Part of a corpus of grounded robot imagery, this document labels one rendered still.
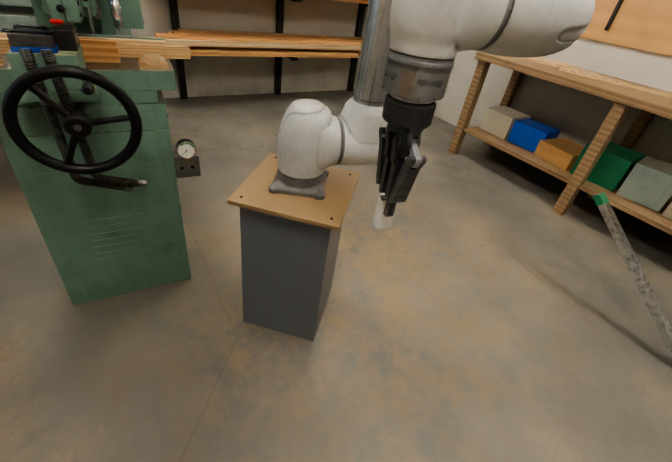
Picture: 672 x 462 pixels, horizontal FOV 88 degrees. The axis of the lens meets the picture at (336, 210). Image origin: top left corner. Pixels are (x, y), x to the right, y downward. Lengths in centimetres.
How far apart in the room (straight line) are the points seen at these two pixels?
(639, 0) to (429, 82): 297
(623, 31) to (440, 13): 297
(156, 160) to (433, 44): 108
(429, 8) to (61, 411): 144
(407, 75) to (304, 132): 57
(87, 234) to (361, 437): 117
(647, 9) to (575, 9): 280
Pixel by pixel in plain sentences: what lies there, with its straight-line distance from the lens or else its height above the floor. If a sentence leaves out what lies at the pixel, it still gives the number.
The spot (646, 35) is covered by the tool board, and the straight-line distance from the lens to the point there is 337.
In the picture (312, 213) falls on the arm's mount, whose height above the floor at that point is 62.
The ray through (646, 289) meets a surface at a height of 25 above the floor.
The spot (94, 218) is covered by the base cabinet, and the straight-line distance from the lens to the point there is 149.
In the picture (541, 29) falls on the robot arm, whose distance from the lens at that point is 57.
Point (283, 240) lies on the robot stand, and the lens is 115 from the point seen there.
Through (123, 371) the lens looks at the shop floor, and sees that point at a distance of 151.
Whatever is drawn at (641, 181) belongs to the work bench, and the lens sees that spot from 292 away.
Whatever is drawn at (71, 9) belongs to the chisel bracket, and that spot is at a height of 103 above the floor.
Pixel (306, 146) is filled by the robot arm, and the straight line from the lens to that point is 104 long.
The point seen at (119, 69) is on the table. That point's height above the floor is 90.
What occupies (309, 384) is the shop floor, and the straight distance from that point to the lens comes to 139.
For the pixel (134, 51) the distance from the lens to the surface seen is 141.
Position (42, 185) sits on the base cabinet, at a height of 55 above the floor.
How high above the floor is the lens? 122
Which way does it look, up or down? 34 degrees down
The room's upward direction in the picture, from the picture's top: 9 degrees clockwise
